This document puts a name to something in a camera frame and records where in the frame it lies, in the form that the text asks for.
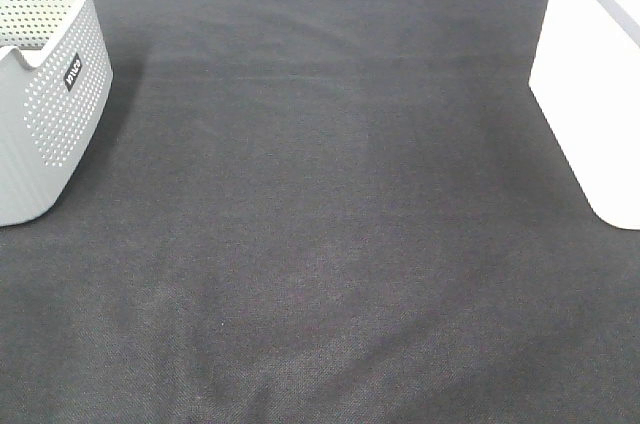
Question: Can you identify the black fabric table mat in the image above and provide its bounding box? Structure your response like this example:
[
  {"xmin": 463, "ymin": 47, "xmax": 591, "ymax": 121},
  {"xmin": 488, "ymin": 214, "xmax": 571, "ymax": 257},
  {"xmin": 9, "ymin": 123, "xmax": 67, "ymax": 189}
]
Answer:
[{"xmin": 1, "ymin": 0, "xmax": 639, "ymax": 423}]

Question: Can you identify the grey perforated plastic basket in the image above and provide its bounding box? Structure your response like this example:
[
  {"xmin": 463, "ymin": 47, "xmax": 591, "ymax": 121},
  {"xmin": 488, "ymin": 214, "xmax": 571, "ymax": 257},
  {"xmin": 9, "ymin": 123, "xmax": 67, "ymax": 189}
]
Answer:
[{"xmin": 1, "ymin": 0, "xmax": 113, "ymax": 226}]

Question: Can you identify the white plastic storage box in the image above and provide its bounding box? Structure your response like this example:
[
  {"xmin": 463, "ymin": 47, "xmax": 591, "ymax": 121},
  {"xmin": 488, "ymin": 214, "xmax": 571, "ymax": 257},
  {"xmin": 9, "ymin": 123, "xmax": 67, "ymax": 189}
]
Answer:
[{"xmin": 529, "ymin": 0, "xmax": 639, "ymax": 230}]

